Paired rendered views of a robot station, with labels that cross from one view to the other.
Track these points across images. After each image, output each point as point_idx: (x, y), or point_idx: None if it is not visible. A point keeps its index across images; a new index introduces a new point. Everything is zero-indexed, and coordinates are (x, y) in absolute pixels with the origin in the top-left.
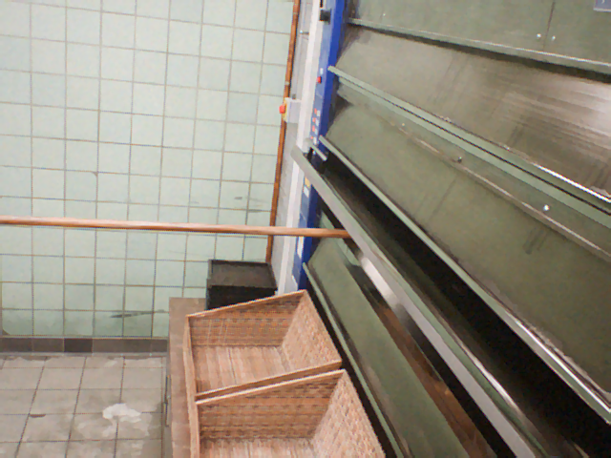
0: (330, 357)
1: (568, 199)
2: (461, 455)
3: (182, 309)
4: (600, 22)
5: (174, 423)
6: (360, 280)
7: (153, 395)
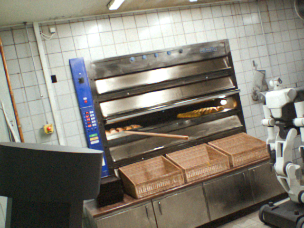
0: (156, 159)
1: (211, 73)
2: (209, 124)
3: (104, 209)
4: (202, 53)
5: (181, 186)
6: (155, 132)
7: None
